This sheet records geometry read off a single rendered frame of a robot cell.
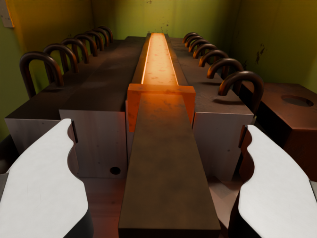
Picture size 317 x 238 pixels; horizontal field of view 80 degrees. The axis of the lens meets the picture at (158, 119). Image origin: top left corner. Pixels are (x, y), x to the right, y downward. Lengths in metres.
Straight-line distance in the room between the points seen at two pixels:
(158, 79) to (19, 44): 0.22
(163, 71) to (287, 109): 0.13
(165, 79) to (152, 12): 0.45
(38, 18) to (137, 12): 0.31
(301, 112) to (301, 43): 0.18
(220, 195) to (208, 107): 0.07
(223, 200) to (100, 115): 0.12
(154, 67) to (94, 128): 0.09
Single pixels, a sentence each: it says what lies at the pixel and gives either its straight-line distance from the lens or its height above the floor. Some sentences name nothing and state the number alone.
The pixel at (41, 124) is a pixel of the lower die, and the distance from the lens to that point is 0.18.
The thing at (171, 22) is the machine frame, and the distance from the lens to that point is 0.61.
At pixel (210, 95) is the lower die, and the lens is 0.19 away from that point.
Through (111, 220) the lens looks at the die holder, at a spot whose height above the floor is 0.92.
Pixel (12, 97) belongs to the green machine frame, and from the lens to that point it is 0.37.
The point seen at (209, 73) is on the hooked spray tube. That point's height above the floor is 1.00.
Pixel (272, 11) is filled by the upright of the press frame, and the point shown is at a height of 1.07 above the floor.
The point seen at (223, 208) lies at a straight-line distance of 0.17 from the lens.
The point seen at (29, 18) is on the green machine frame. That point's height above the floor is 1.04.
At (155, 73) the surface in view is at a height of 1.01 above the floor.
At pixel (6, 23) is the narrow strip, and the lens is 0.33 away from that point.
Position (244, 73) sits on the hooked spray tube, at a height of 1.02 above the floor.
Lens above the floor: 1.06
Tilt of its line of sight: 31 degrees down
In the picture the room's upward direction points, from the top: 3 degrees clockwise
